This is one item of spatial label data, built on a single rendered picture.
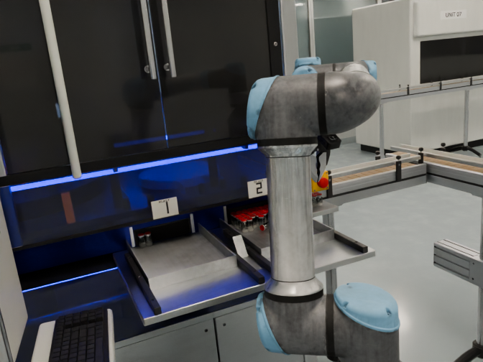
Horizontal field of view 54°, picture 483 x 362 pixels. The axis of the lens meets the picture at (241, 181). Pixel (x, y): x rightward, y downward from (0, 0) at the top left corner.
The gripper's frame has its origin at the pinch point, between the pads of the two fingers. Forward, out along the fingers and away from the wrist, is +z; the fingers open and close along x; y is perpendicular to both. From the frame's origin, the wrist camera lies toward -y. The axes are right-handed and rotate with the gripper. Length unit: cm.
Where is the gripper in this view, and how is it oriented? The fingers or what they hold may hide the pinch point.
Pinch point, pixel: (318, 178)
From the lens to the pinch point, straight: 142.6
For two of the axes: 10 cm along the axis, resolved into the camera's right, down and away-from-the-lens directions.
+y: -4.0, -2.0, 8.9
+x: -9.1, 1.9, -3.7
